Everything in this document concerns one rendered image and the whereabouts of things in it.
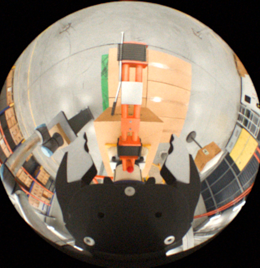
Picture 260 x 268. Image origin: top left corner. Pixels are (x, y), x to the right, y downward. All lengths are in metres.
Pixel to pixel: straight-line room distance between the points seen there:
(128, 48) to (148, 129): 0.40
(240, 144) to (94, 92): 7.91
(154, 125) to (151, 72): 0.62
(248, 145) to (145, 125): 7.16
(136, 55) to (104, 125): 0.36
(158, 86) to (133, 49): 0.68
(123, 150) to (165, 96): 0.78
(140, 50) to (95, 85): 1.29
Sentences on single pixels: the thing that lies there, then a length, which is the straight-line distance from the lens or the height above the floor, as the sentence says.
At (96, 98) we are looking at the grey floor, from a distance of 1.49.
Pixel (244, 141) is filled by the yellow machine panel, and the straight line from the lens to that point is 7.23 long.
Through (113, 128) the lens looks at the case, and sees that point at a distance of 0.43.
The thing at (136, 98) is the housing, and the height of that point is 1.14.
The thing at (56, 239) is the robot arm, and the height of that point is 1.55.
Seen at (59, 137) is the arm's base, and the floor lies 0.85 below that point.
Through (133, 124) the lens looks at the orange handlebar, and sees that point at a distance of 0.26.
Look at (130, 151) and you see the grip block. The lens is 0.32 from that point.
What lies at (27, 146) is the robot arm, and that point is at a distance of 0.76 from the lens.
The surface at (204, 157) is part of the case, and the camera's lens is 1.78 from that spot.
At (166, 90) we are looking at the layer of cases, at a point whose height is 0.54.
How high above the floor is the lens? 1.38
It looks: 58 degrees down
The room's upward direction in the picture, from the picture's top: 178 degrees clockwise
